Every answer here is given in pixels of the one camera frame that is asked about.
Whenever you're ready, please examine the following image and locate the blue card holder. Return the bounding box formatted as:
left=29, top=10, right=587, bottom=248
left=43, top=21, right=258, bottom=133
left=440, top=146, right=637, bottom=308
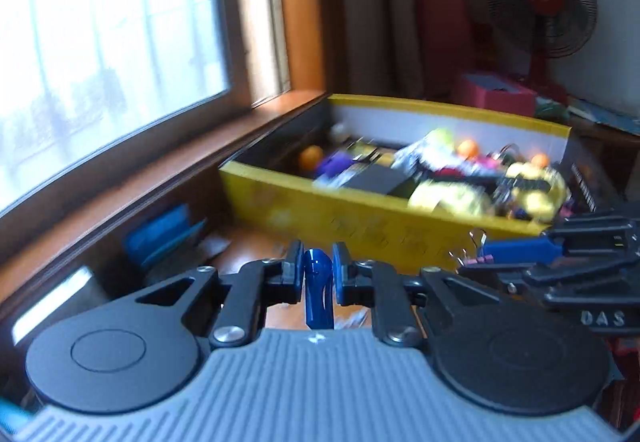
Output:
left=122, top=203, right=209, bottom=273

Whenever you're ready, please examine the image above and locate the yellow plush toy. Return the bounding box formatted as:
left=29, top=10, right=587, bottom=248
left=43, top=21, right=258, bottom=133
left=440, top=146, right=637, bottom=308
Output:
left=407, top=181, right=494, bottom=219
left=501, top=162, right=569, bottom=223

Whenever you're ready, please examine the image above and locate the blue book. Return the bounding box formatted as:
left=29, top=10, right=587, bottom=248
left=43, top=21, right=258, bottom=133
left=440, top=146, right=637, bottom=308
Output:
left=566, top=96, right=640, bottom=139

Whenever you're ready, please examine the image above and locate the blue pen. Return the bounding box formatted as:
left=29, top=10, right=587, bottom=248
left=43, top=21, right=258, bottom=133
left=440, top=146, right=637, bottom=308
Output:
left=302, top=248, right=334, bottom=329

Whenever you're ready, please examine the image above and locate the yellow-green fuzzy ball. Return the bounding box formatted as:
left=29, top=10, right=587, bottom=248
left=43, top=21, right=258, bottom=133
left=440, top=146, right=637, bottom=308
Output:
left=424, top=129, right=457, bottom=153

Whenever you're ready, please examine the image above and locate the brown curtain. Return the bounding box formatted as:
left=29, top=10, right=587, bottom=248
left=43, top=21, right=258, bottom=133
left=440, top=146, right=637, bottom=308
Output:
left=340, top=0, right=457, bottom=98

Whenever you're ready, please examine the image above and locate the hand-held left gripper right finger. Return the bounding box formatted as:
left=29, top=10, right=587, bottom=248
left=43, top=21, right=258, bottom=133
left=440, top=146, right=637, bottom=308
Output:
left=331, top=242, right=502, bottom=349

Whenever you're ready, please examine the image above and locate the black box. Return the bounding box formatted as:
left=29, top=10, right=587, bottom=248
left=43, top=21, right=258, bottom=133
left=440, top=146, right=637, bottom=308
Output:
left=345, top=162, right=409, bottom=196

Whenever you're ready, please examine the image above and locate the pink binder clip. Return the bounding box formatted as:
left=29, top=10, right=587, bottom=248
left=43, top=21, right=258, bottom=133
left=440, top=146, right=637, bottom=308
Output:
left=449, top=228, right=490, bottom=269

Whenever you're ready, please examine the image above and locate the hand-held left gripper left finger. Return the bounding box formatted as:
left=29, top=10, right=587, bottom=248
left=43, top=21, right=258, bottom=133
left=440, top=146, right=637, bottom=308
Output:
left=134, top=240, right=306, bottom=351

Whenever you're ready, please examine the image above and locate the purple toy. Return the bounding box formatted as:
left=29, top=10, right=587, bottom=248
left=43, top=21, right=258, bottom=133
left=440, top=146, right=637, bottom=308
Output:
left=316, top=153, right=357, bottom=183

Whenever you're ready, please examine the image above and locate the white carton box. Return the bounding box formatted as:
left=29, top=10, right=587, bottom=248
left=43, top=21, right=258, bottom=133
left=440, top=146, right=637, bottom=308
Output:
left=11, top=266, right=96, bottom=345

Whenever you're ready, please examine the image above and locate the wooden window sill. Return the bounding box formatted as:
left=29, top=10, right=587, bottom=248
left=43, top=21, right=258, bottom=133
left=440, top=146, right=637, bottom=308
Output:
left=0, top=89, right=331, bottom=305

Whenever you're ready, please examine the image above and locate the window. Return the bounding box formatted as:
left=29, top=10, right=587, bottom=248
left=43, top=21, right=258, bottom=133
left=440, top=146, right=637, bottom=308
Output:
left=0, top=0, right=293, bottom=217

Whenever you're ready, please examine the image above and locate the red box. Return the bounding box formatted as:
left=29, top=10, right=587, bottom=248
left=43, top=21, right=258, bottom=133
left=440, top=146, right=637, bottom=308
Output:
left=454, top=72, right=539, bottom=119

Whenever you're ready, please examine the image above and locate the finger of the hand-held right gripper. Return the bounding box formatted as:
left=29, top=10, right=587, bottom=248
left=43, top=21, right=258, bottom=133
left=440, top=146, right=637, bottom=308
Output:
left=482, top=211, right=640, bottom=267
left=457, top=263, right=601, bottom=293

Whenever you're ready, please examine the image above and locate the yellow cardboard box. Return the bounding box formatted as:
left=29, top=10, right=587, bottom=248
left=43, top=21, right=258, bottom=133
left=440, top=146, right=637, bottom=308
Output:
left=218, top=93, right=626, bottom=273

